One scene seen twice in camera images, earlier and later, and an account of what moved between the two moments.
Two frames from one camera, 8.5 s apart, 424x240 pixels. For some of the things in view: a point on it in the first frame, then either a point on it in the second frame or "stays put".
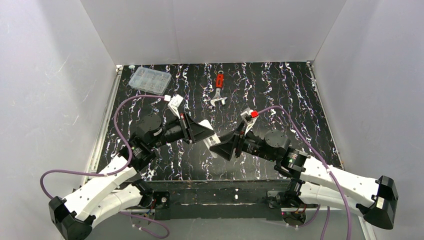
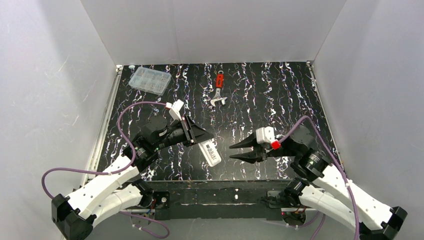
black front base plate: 239,199 stays put
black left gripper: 188,128 stays put
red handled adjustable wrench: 219,79 stays put
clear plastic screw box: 149,80 stays put
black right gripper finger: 228,147 -> 251,157
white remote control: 211,141 -> 211,152
